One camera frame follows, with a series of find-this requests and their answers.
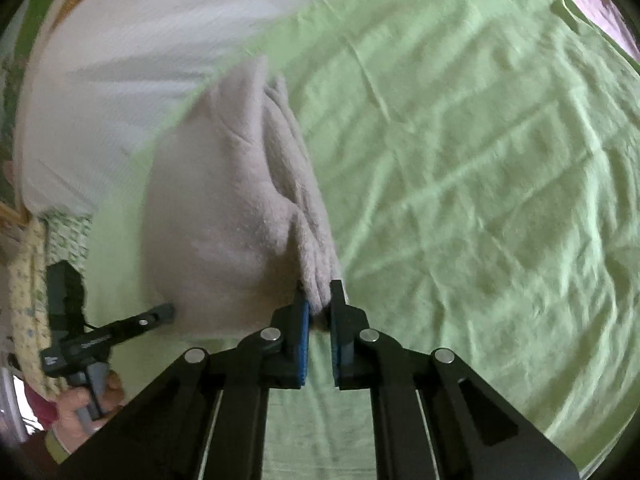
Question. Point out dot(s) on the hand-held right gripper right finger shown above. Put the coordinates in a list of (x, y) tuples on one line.
[(336, 360)]

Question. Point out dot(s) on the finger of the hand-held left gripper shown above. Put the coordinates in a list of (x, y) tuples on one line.
[(142, 321)]

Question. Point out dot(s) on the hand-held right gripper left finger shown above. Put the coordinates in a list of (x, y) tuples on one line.
[(302, 345)]

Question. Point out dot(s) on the beige knit sweater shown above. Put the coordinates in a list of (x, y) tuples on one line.
[(225, 210)]

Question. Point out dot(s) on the person's left forearm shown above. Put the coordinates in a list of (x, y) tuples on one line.
[(42, 440)]

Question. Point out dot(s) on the person's left hand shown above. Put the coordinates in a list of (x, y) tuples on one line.
[(75, 410)]

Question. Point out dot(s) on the yellow printed pillow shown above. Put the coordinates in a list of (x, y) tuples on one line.
[(30, 300)]

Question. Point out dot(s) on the green checkered pillow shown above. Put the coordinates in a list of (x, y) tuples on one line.
[(67, 240)]

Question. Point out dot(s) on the light green bed sheet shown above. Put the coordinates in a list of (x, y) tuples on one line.
[(475, 185)]

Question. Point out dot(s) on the white striped pillow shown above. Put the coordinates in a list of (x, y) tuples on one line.
[(125, 60)]

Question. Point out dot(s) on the gold framed flower painting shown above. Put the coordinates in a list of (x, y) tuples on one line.
[(20, 60)]

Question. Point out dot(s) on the pink cloth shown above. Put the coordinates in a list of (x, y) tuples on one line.
[(600, 5)]

